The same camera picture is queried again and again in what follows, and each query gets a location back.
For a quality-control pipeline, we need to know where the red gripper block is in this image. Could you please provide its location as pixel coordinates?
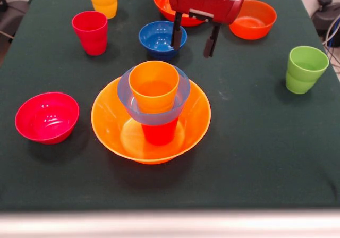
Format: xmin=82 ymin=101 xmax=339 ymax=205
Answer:
xmin=169 ymin=0 xmax=247 ymax=58

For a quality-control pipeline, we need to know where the yellow cup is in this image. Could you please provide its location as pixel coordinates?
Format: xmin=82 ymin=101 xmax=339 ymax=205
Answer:
xmin=86 ymin=0 xmax=119 ymax=20

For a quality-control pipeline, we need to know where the orange cup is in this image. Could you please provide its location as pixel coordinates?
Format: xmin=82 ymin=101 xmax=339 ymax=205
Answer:
xmin=128 ymin=60 xmax=180 ymax=114

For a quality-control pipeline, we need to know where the large red-orange bowl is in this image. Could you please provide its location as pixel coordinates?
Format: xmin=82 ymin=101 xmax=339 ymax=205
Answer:
xmin=153 ymin=0 xmax=205 ymax=27

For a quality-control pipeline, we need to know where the pink-red cup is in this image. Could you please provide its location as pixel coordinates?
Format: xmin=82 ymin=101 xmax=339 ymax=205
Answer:
xmin=71 ymin=11 xmax=109 ymax=56

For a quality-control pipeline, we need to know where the red-orange cup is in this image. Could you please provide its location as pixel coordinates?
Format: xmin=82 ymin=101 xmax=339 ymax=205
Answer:
xmin=141 ymin=117 xmax=179 ymax=146

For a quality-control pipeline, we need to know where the dark grey pedestal base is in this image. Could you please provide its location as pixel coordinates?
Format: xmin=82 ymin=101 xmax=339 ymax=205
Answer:
xmin=0 ymin=0 xmax=30 ymax=41
xmin=310 ymin=0 xmax=340 ymax=34

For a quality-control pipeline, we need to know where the pink-red bowl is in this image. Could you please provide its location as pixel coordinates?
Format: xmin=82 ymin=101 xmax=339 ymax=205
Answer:
xmin=14 ymin=91 xmax=80 ymax=145

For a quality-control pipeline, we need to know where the dark green tablecloth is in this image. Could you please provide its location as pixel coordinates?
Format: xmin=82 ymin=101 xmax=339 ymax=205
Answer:
xmin=0 ymin=0 xmax=340 ymax=213

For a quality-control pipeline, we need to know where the light blue bowl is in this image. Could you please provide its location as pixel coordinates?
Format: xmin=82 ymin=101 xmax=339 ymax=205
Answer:
xmin=116 ymin=65 xmax=191 ymax=127

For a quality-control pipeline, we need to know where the large orange bowl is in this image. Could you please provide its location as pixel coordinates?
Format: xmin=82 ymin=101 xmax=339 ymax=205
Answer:
xmin=91 ymin=75 xmax=212 ymax=165

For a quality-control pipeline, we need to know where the tangle of cables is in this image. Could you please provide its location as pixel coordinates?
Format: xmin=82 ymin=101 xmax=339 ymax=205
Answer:
xmin=322 ymin=14 xmax=340 ymax=61

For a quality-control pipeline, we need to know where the small red-orange bowl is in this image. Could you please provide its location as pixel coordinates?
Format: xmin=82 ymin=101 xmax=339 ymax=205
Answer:
xmin=229 ymin=0 xmax=278 ymax=40

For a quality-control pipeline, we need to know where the green cup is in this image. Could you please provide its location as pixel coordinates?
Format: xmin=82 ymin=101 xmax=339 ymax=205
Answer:
xmin=285 ymin=46 xmax=330 ymax=95

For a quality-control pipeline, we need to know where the dark blue bowl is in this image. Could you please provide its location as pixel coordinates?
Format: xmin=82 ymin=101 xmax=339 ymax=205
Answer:
xmin=138 ymin=20 xmax=188 ymax=62

